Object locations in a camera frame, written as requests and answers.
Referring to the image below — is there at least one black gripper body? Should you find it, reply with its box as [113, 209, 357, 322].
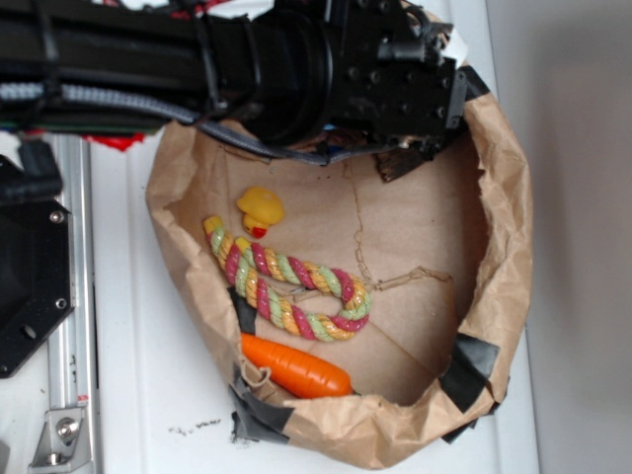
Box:
[325, 1, 467, 160]

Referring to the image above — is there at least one aluminium extrusion rail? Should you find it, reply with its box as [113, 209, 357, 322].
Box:
[44, 134, 103, 473]

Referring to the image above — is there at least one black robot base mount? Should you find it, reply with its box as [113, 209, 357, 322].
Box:
[0, 139, 76, 380]

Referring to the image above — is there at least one yellow rubber duck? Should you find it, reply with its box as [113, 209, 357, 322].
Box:
[237, 187, 285, 239]

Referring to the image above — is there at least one metal corner bracket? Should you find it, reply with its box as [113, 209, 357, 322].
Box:
[28, 407, 93, 473]

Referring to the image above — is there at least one multicoloured twisted rope toy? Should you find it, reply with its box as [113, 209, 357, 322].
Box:
[202, 216, 371, 342]

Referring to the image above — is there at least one orange plastic carrot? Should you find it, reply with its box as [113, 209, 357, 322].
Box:
[241, 333, 355, 399]

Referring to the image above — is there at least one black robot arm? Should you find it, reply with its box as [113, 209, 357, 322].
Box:
[1, 1, 467, 158]

